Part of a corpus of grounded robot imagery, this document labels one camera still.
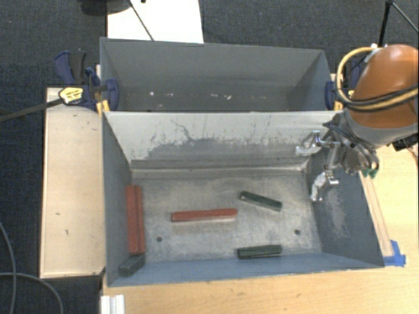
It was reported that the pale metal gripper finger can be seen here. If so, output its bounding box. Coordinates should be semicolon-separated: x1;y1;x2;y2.
309;171;340;203
294;130;332;158

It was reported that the red-brown flat block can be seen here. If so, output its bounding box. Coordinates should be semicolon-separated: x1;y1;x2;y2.
170;208;238;223
125;184;137;255
135;185;147;254

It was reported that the pale wood flat board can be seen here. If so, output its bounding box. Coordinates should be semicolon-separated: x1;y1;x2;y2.
39;86;107;279

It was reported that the grey metal bin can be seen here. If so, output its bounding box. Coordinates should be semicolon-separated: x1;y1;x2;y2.
99;37;386;288

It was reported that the dark green flat block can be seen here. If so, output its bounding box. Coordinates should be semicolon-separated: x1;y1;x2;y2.
238;190;283;213
236;244;283;260
118;254;146;278

